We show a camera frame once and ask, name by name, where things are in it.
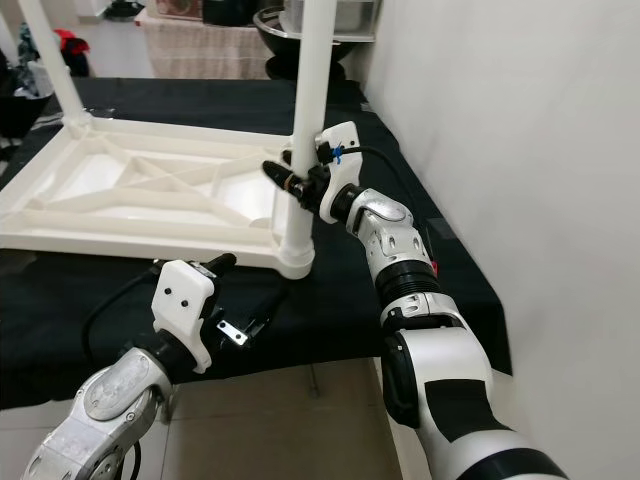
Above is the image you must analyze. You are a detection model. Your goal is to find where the white plastic table leg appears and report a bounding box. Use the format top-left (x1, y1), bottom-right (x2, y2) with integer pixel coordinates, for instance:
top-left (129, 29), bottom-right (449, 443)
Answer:
top-left (278, 0), bottom-right (338, 279)
top-left (18, 0), bottom-right (93, 123)

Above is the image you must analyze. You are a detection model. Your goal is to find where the white plastic table top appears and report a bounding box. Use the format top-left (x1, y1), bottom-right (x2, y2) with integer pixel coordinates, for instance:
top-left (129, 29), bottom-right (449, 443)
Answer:
top-left (0, 115), bottom-right (316, 279)

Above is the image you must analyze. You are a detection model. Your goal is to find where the large black wok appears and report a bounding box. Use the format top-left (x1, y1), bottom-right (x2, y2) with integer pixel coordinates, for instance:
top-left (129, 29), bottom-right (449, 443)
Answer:
top-left (253, 8), bottom-right (361, 71)

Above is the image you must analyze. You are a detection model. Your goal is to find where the beige cloth covered stand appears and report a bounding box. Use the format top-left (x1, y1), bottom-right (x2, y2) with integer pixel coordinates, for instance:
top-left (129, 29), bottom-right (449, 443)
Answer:
top-left (140, 15), bottom-right (271, 81)

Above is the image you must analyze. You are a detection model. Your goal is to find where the black tablecloth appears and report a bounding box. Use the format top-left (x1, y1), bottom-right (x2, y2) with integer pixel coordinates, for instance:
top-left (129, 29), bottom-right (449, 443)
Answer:
top-left (0, 78), bottom-right (513, 411)

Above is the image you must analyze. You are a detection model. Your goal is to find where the black plastic bag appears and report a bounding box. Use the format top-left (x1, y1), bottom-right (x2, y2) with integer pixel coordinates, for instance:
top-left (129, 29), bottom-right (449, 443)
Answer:
top-left (200, 0), bottom-right (261, 26)

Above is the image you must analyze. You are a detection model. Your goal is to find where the clear grey storage box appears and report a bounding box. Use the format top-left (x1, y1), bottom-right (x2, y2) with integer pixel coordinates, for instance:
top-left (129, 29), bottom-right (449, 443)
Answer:
top-left (280, 0), bottom-right (376, 31)

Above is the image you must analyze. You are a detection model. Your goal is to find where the storage box with orange lid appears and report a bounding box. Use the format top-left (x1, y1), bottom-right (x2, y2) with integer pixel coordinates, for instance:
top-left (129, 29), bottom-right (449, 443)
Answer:
top-left (155, 0), bottom-right (206, 21)

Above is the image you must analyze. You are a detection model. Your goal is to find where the black shoe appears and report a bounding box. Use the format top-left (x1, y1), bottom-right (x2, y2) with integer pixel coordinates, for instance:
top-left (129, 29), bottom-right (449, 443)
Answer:
top-left (105, 3), bottom-right (146, 21)

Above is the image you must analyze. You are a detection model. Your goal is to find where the red cloth bundle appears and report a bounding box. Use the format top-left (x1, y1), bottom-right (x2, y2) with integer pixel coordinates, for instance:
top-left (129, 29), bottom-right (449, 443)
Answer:
top-left (55, 30), bottom-right (91, 76)

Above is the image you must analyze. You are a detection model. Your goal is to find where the black open suitcase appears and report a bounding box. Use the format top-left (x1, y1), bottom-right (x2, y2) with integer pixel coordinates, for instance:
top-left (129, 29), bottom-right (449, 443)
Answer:
top-left (0, 60), bottom-right (56, 141)

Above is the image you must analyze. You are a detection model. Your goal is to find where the white plastic packet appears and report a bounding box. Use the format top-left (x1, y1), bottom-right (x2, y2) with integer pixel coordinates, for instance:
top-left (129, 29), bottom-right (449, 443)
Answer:
top-left (15, 75), bottom-right (51, 98)

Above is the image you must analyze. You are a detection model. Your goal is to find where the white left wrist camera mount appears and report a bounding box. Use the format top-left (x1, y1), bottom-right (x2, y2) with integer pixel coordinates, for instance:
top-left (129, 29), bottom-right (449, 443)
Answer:
top-left (152, 260), bottom-right (218, 373)

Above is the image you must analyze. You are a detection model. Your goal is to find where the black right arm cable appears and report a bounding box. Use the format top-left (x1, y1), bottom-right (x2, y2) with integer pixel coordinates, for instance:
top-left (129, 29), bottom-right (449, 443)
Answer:
top-left (335, 145), bottom-right (416, 216)

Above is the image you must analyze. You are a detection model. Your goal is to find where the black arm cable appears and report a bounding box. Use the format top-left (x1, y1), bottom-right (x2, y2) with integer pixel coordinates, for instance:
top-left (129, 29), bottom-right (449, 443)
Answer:
top-left (82, 270), bottom-right (161, 351)
top-left (335, 145), bottom-right (416, 216)

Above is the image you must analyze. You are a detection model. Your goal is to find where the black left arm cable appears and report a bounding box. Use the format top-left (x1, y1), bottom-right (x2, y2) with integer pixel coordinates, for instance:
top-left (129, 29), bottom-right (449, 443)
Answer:
top-left (82, 270), bottom-right (161, 351)

